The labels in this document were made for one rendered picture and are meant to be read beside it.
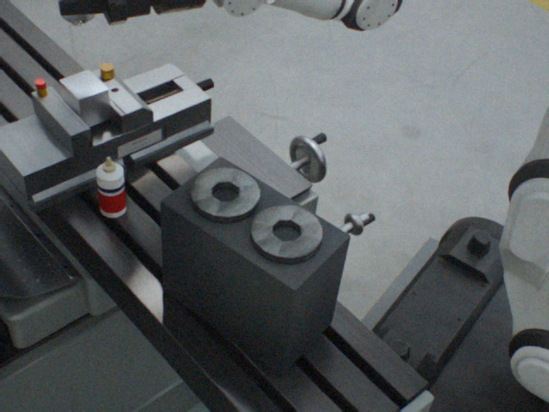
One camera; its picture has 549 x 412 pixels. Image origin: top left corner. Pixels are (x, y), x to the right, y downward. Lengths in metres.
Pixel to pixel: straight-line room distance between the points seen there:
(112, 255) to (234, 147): 0.55
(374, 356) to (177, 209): 0.34
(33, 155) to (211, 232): 0.39
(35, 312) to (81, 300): 0.08
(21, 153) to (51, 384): 0.42
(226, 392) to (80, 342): 0.42
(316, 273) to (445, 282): 0.74
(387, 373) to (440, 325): 0.50
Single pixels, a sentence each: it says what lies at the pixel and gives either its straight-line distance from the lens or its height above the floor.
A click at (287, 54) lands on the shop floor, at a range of 3.23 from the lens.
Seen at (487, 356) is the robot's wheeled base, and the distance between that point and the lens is 1.63.
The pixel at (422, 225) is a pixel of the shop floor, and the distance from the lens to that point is 2.62.
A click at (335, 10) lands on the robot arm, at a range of 1.36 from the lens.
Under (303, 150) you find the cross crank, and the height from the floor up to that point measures 0.64.
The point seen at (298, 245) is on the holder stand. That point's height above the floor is 1.12.
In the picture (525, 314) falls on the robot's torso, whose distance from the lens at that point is 1.47.
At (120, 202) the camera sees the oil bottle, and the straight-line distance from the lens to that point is 1.25.
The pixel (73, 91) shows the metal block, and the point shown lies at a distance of 1.28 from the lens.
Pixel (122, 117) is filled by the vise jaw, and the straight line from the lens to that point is 1.28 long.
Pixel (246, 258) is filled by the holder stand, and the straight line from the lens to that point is 0.97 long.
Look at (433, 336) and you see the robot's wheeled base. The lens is 1.59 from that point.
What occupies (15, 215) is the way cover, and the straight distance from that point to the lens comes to 1.40.
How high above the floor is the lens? 1.84
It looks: 46 degrees down
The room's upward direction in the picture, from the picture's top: 7 degrees clockwise
